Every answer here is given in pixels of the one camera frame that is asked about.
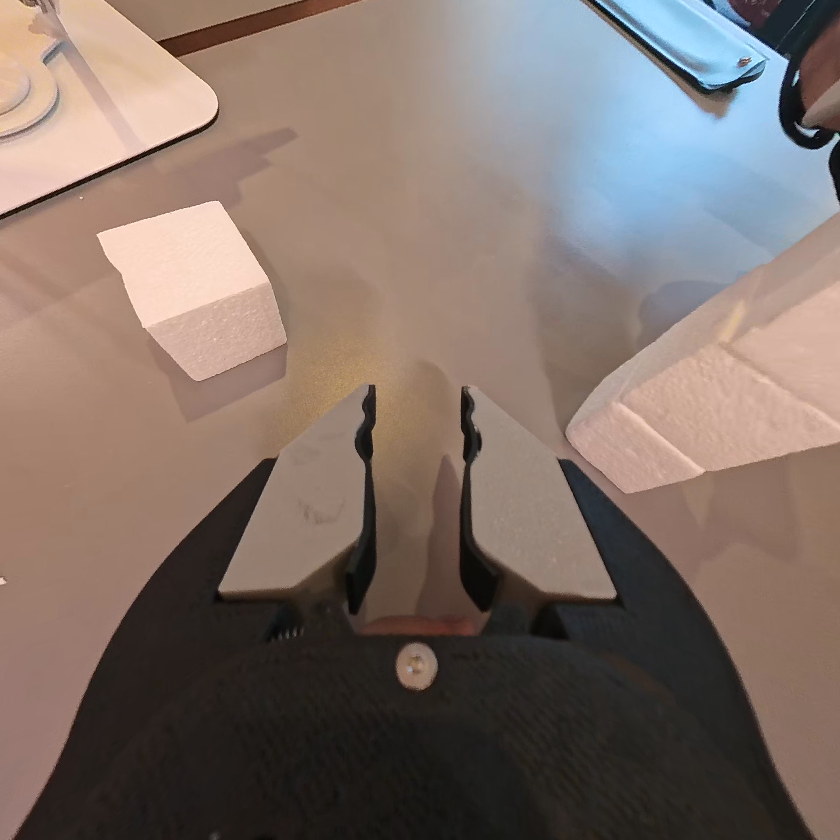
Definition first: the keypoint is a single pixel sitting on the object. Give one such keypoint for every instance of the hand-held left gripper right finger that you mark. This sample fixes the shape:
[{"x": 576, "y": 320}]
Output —
[{"x": 531, "y": 518}]

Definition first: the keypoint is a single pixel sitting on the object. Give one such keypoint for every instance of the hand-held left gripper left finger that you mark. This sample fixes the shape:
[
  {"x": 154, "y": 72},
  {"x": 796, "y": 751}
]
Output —
[{"x": 302, "y": 512}]

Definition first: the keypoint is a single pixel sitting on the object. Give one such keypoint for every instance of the white hard foam cube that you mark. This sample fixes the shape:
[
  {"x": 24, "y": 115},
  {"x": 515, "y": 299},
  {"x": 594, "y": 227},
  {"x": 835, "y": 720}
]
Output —
[
  {"x": 689, "y": 420},
  {"x": 190, "y": 269},
  {"x": 800, "y": 328}
]

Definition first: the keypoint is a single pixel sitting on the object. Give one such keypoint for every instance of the person's right hand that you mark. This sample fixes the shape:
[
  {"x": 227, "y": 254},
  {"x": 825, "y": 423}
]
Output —
[{"x": 823, "y": 72}]

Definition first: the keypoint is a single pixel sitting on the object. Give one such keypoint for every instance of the grey flat pouch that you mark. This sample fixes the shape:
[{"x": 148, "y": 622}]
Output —
[{"x": 689, "y": 39}]

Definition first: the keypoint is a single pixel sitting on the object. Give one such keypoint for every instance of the white document stand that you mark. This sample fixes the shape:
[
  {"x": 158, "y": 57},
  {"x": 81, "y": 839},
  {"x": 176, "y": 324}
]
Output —
[{"x": 131, "y": 98}]

